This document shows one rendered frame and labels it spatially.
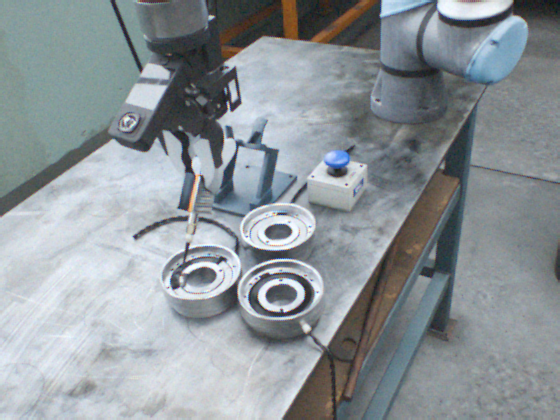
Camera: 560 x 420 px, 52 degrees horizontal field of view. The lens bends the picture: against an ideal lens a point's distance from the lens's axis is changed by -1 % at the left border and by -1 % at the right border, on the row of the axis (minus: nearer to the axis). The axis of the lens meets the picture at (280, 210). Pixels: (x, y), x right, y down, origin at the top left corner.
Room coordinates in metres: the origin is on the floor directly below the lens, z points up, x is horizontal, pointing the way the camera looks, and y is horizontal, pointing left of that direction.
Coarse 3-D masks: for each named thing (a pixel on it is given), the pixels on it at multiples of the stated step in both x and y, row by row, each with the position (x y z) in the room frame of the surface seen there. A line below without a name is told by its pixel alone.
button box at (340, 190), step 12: (324, 168) 0.77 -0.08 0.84; (348, 168) 0.77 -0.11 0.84; (360, 168) 0.76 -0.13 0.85; (312, 180) 0.74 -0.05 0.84; (324, 180) 0.74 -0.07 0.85; (336, 180) 0.74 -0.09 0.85; (348, 180) 0.73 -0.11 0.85; (360, 180) 0.75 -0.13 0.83; (312, 192) 0.74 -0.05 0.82; (324, 192) 0.73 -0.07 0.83; (336, 192) 0.72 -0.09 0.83; (348, 192) 0.71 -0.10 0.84; (360, 192) 0.75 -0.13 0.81; (324, 204) 0.73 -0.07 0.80; (336, 204) 0.72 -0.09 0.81; (348, 204) 0.71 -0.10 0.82
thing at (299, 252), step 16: (272, 208) 0.69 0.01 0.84; (288, 208) 0.69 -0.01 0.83; (304, 208) 0.68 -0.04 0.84; (272, 224) 0.66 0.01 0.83; (288, 224) 0.66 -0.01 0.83; (304, 224) 0.66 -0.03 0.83; (272, 240) 0.63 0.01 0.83; (288, 240) 0.62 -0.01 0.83; (304, 240) 0.61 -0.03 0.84; (256, 256) 0.60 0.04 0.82; (272, 256) 0.59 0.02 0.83; (288, 256) 0.59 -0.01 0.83; (304, 256) 0.61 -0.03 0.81
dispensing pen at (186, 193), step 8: (192, 176) 0.62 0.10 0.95; (184, 184) 0.62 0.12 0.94; (192, 184) 0.62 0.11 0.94; (184, 192) 0.62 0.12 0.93; (184, 200) 0.61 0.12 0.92; (184, 208) 0.60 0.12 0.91; (192, 216) 0.61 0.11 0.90; (192, 224) 0.60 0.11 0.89; (192, 232) 0.60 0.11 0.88; (184, 256) 0.58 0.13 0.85; (184, 264) 0.58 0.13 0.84
